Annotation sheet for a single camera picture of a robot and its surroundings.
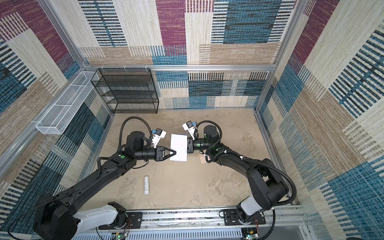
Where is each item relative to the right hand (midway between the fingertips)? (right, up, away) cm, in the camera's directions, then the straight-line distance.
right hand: (174, 148), depth 73 cm
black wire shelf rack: (-39, +36, +38) cm, 65 cm away
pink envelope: (+15, -10, +21) cm, 28 cm away
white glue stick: (-16, -22, +9) cm, 29 cm away
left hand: (+1, -2, -1) cm, 2 cm away
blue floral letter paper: (+2, +3, -2) cm, 4 cm away
